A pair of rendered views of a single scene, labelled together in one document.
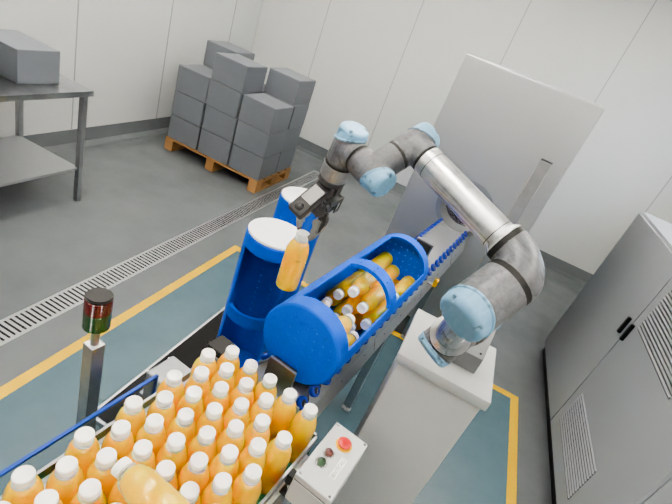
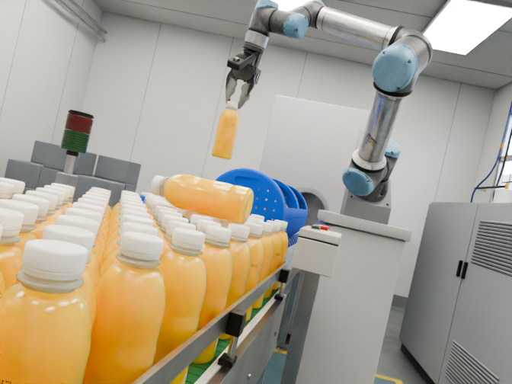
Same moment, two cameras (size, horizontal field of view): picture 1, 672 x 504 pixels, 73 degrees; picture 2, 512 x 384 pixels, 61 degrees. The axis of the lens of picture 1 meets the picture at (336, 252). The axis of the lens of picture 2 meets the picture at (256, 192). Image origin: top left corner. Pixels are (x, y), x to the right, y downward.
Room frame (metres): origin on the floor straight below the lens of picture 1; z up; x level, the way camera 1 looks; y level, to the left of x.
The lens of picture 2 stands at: (-0.34, 0.16, 1.16)
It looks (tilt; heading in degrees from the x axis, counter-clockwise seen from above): 0 degrees down; 352
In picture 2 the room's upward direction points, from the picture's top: 13 degrees clockwise
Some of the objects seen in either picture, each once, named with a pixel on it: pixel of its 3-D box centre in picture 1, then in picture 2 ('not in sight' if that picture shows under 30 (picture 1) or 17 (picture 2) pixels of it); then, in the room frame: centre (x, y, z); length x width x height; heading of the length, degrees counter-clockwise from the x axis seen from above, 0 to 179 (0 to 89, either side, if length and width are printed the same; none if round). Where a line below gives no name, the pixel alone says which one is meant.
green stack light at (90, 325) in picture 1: (97, 318); (75, 141); (0.81, 0.49, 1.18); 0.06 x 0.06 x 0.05
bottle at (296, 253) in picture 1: (293, 262); (226, 132); (1.15, 0.11, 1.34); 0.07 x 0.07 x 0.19
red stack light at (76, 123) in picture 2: (98, 304); (78, 124); (0.81, 0.49, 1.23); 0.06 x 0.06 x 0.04
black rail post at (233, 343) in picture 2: not in sight; (232, 337); (0.29, 0.06, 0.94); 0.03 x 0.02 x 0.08; 160
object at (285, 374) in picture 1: (279, 377); not in sight; (1.05, 0.02, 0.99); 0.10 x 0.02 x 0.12; 70
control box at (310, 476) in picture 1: (327, 469); (318, 248); (0.76, -0.18, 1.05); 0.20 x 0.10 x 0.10; 160
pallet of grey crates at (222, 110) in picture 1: (240, 114); (70, 200); (4.91, 1.55, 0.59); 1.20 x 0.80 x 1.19; 78
